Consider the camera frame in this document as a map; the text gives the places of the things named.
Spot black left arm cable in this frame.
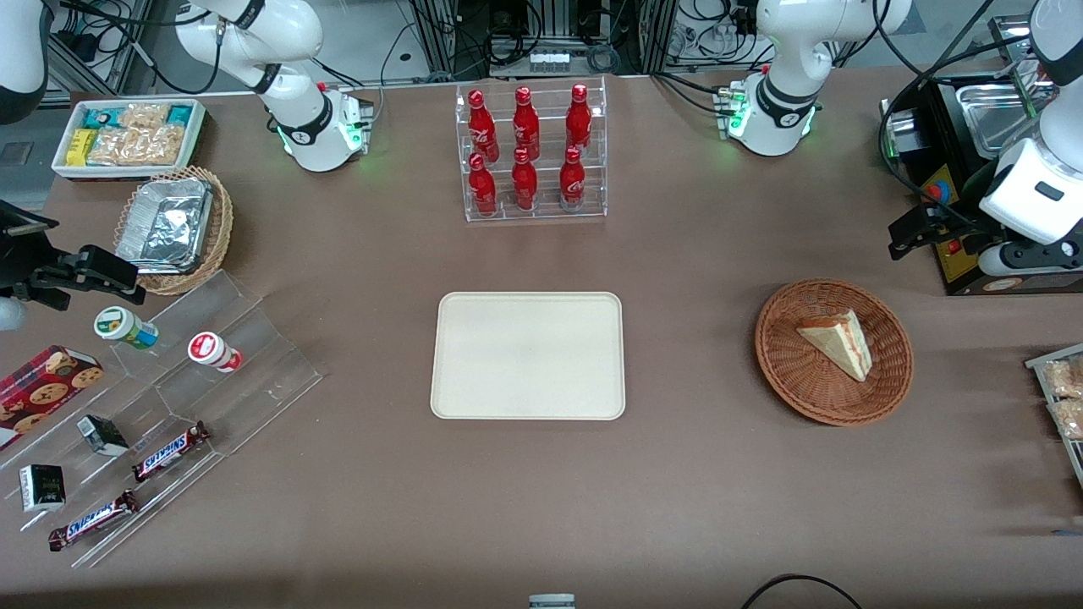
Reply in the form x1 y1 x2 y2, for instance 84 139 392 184
871 0 1037 204

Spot red lidded cup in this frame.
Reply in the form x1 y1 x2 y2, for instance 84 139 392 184
187 331 245 375

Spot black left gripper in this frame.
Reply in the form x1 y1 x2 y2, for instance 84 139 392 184
888 201 987 261

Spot clear acrylic stepped stand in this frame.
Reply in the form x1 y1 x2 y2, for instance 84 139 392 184
0 268 325 570

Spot small black white box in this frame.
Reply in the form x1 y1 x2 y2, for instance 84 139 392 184
19 464 68 514
76 414 130 458

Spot red cookie box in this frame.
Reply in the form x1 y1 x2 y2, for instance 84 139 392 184
0 344 106 453

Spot yellow snack packet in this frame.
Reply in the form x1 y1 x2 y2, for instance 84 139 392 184
65 128 99 168

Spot triangular sandwich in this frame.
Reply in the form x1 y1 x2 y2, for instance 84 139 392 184
796 309 874 383

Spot snickers bar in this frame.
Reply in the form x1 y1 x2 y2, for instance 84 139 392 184
47 489 140 553
131 420 212 484

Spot clear bag of snacks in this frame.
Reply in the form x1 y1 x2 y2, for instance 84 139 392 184
1048 397 1083 442
1040 358 1083 399

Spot grey metal snack tray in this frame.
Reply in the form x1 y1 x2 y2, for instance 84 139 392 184
1025 342 1083 492

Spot white rectangular snack bin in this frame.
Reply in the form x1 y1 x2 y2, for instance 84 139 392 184
50 98 208 181

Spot black floor cable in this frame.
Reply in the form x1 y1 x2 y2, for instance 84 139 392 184
739 573 865 609

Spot cream plastic tray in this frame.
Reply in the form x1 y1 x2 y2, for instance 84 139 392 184
429 291 627 422

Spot brown round wicker basket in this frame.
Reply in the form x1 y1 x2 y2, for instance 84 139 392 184
754 278 915 427

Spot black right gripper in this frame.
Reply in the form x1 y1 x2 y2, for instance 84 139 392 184
0 199 147 311

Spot black food warmer machine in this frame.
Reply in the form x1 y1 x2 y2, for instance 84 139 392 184
878 13 1083 298

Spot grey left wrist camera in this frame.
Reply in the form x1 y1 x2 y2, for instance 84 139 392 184
978 240 1083 279

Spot aluminium foil trays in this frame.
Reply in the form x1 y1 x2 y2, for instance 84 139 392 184
114 177 215 277

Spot large clear cracker bag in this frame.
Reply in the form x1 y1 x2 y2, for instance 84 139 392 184
86 123 189 167

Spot green lidded cup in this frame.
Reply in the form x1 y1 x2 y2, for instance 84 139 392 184
93 305 160 351

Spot clear acrylic bottle rack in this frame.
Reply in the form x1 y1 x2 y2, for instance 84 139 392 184
454 75 609 224

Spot light wicker basket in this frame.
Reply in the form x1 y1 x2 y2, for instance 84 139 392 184
113 165 235 297

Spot small clear cracker bag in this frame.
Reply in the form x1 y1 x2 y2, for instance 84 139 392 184
118 102 172 130

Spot red cola bottle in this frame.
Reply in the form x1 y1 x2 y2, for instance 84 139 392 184
558 145 587 211
468 152 499 217
467 89 499 163
512 85 542 162
565 83 594 153
510 147 540 212

